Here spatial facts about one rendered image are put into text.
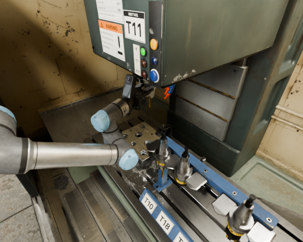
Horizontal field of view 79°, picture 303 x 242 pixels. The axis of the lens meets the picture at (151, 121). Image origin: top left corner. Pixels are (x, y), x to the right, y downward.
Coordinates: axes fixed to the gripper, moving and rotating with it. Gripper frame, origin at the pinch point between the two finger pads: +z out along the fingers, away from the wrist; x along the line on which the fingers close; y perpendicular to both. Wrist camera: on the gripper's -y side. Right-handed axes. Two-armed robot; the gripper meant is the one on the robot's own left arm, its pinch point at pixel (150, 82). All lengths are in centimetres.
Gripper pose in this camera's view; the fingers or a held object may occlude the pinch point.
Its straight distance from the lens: 91.8
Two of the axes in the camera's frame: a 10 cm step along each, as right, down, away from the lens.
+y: 0.5, 7.9, 6.2
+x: 8.1, 3.3, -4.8
